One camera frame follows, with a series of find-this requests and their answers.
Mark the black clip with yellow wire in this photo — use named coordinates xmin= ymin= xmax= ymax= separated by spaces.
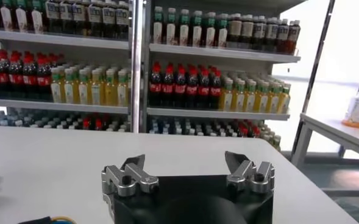
xmin=17 ymin=215 xmax=78 ymax=224

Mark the black window frame pole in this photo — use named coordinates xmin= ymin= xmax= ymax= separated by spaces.
xmin=290 ymin=0 xmax=337 ymax=155

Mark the grey metal shelf unit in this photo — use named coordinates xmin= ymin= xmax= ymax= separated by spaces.
xmin=0 ymin=0 xmax=140 ymax=133
xmin=141 ymin=0 xmax=308 ymax=152

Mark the dark bottle beige label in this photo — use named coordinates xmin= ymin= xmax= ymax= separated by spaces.
xmin=241 ymin=13 xmax=255 ymax=51
xmin=227 ymin=13 xmax=243 ymax=49

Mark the white grey-framed side table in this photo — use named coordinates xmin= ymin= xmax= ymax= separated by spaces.
xmin=290 ymin=112 xmax=359 ymax=168

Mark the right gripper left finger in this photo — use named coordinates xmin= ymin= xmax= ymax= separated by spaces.
xmin=101 ymin=153 xmax=160 ymax=198

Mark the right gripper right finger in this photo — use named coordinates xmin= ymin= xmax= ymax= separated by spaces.
xmin=224 ymin=151 xmax=275 ymax=195

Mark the red cap cola bottle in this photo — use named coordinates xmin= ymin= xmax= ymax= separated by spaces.
xmin=0 ymin=54 xmax=9 ymax=98
xmin=162 ymin=63 xmax=176 ymax=108
xmin=36 ymin=55 xmax=53 ymax=100
xmin=22 ymin=54 xmax=38 ymax=100
xmin=186 ymin=66 xmax=199 ymax=109
xmin=7 ymin=54 xmax=24 ymax=99
xmin=209 ymin=69 xmax=222 ymax=110
xmin=148 ymin=62 xmax=163 ymax=108
xmin=197 ymin=67 xmax=211 ymax=110
xmin=174 ymin=64 xmax=188 ymax=109

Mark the yellow tea bottle white cap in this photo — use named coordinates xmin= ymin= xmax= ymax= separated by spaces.
xmin=50 ymin=67 xmax=63 ymax=103
xmin=90 ymin=69 xmax=103 ymax=106
xmin=254 ymin=81 xmax=268 ymax=113
xmin=220 ymin=78 xmax=234 ymax=111
xmin=266 ymin=82 xmax=279 ymax=113
xmin=243 ymin=80 xmax=257 ymax=113
xmin=77 ymin=69 xmax=90 ymax=105
xmin=103 ymin=69 xmax=116 ymax=107
xmin=116 ymin=70 xmax=130 ymax=107
xmin=62 ymin=68 xmax=76 ymax=104
xmin=276 ymin=84 xmax=292 ymax=114
xmin=232 ymin=79 xmax=246 ymax=112

